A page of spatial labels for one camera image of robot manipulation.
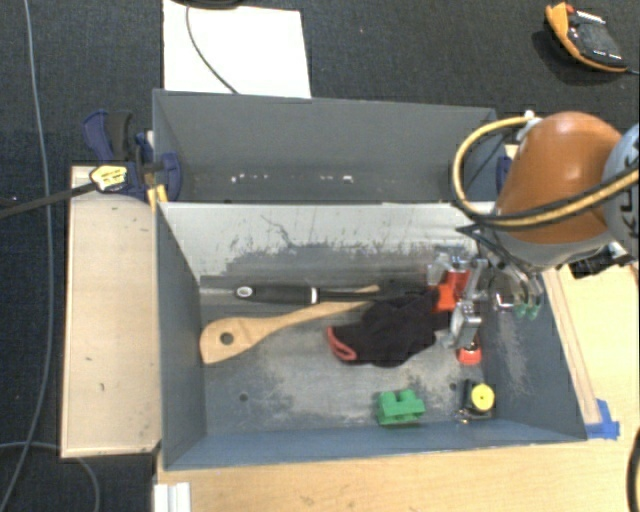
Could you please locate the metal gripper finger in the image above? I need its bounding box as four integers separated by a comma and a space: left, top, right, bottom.
438, 301, 483, 351
428, 251, 472, 284

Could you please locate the red plastic object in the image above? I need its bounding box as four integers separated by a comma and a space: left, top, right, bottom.
427, 267, 484, 367

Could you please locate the black cloth with red loop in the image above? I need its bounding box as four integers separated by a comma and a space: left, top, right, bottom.
326, 288, 450, 370

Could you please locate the black and yellow round object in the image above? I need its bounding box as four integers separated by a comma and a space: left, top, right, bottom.
454, 378, 497, 424

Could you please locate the green toy block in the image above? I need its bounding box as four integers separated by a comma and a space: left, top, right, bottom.
374, 388, 428, 428

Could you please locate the grey metal bin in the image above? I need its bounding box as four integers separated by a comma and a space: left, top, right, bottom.
151, 88, 589, 472

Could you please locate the wooden spoon with hole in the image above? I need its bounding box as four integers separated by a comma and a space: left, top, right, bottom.
198, 284, 382, 366

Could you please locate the pale wood board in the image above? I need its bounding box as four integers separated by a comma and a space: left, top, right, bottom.
59, 165, 164, 459

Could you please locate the black cylinder on white bracket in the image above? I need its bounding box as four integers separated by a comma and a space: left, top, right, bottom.
569, 243, 632, 279

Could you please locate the black handled kitchen utensil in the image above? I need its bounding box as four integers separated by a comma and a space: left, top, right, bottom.
234, 278, 432, 307

